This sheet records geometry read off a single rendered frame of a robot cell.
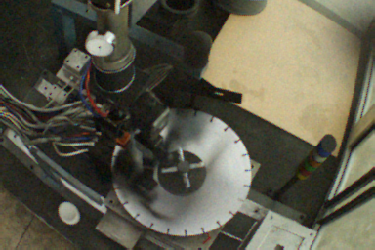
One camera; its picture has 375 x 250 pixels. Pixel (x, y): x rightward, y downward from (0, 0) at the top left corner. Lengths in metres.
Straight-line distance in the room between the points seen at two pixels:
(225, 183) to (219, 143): 0.10
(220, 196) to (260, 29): 0.71
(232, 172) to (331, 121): 0.51
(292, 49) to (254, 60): 0.17
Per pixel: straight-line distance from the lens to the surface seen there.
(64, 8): 1.18
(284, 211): 1.24
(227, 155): 1.04
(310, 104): 1.41
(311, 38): 1.58
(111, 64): 0.69
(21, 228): 2.04
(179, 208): 0.98
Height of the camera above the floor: 1.91
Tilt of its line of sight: 63 degrees down
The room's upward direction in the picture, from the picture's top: 12 degrees clockwise
